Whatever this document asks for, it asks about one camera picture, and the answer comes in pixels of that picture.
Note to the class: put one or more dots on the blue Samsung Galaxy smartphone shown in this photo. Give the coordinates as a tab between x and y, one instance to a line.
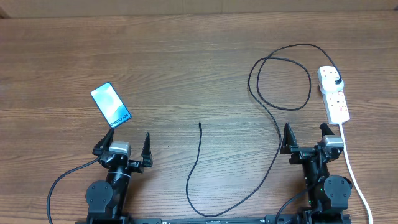
110	104

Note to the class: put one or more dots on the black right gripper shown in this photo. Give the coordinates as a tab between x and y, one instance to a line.
300	153

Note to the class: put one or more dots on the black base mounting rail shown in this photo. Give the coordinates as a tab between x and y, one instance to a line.
268	219

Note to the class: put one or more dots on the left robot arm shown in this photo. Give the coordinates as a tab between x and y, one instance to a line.
106	198

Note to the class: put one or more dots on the white power strip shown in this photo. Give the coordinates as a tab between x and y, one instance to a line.
335	103

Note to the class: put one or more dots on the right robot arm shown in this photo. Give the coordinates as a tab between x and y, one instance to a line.
327	194

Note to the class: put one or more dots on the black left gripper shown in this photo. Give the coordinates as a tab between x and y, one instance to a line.
104	143

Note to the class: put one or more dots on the white charger plug adapter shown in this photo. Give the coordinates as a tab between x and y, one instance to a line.
329	85

